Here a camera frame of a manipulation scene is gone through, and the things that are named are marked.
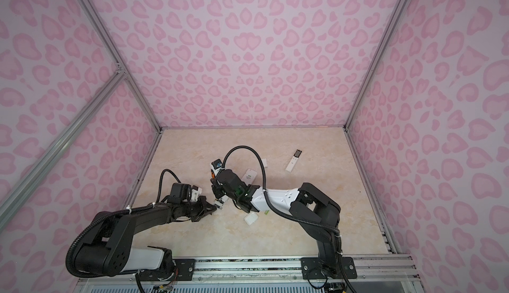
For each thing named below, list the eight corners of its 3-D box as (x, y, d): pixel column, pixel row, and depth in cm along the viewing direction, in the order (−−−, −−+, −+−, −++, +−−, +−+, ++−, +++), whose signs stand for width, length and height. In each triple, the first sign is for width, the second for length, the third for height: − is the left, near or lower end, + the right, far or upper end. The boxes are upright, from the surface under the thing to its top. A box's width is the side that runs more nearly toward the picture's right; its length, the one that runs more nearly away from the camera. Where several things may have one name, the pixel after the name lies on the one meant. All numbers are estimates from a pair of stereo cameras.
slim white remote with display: (285, 169, 103) (285, 167, 102) (296, 151, 111) (296, 148, 109) (290, 172, 102) (291, 169, 101) (301, 153, 110) (301, 150, 108)
